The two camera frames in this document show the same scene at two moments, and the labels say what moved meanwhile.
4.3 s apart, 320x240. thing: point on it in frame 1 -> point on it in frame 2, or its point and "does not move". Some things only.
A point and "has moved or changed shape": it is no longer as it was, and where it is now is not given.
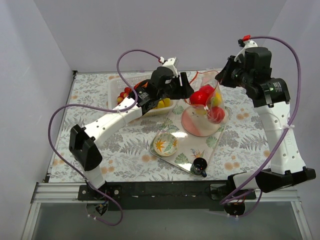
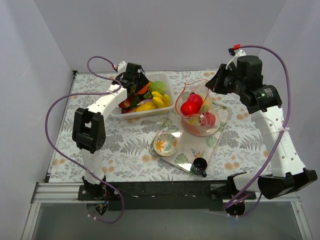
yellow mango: x=217 y=100 -> x=205 y=107
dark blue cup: x=198 y=166 does not move
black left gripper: x=180 y=85 -> x=139 y=81
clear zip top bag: x=205 y=112 has moved or changed shape
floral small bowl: x=165 y=144 does not move
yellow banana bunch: x=201 y=111 -> x=194 y=121
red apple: x=202 y=96 -> x=189 y=108
